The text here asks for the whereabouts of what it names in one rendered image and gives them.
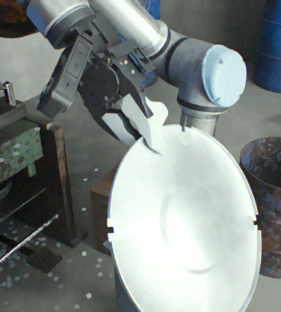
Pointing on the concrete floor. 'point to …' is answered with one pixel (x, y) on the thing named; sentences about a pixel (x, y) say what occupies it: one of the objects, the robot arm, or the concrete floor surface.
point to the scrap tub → (274, 201)
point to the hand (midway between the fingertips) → (151, 150)
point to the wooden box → (101, 196)
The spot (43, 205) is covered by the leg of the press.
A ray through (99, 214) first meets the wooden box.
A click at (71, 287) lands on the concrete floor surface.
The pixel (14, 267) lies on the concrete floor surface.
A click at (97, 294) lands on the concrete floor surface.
